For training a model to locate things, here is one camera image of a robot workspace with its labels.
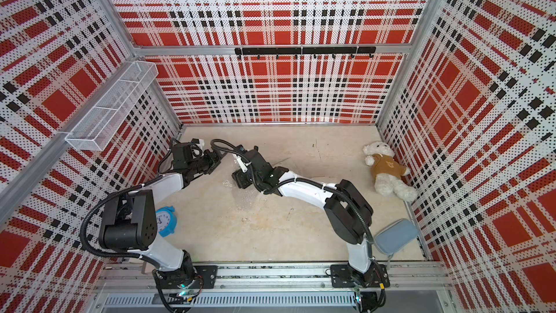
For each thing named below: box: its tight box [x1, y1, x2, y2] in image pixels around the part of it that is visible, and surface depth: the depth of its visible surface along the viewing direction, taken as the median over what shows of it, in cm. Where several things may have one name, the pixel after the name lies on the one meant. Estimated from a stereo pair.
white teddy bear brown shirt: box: [362, 140, 418, 203], surface depth 95 cm
